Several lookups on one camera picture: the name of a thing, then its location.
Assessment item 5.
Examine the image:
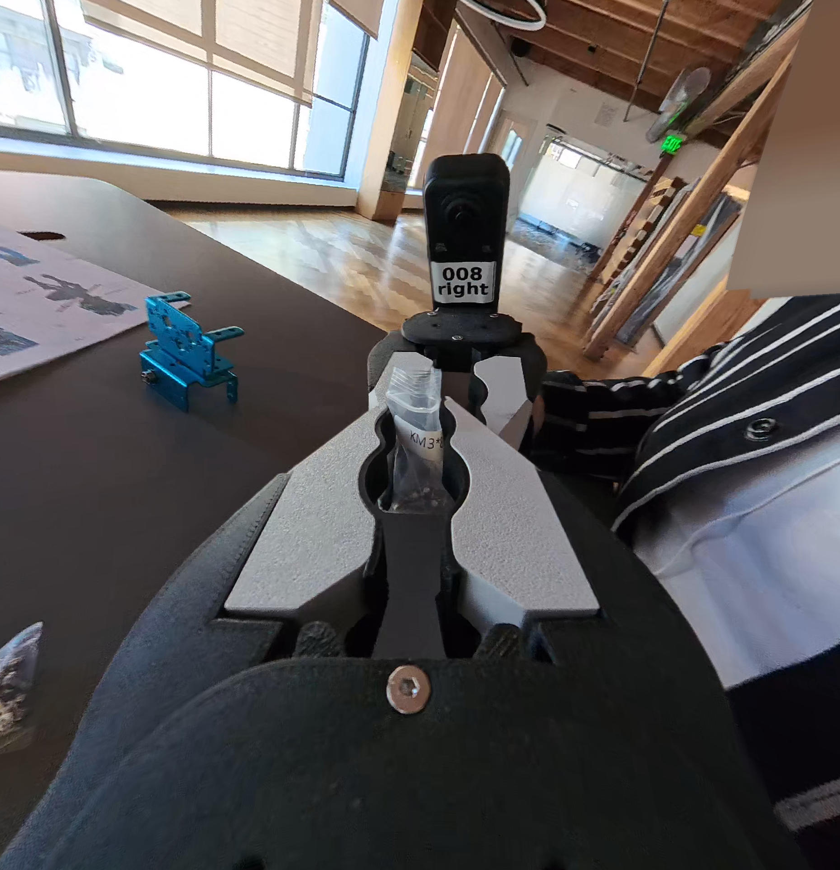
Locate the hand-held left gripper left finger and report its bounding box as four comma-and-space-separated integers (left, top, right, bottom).
223, 406, 393, 657

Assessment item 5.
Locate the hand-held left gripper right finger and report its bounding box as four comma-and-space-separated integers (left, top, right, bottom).
439, 397, 603, 659

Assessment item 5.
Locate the labelled bag of dark screws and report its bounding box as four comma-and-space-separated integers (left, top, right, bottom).
381, 367, 456, 514

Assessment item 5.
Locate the person's right forearm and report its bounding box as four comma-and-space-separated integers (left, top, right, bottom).
529, 340, 728, 482

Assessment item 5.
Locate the dark desk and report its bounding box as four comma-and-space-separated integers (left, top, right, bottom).
0, 170, 461, 864

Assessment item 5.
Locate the thick wooden column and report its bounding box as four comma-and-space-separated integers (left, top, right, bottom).
583, 41, 796, 363

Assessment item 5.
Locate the beige roller blind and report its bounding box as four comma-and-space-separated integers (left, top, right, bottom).
80, 0, 387, 108

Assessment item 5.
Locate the flat labelled screw bag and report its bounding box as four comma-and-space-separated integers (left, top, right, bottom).
0, 622, 45, 759

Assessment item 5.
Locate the open instruction booklet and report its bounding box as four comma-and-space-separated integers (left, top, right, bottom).
0, 221, 193, 388

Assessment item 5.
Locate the white ring ceiling light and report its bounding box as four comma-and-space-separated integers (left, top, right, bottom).
456, 0, 549, 31

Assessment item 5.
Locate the blue metal bracket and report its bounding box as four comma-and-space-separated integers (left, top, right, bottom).
138, 291, 245, 413

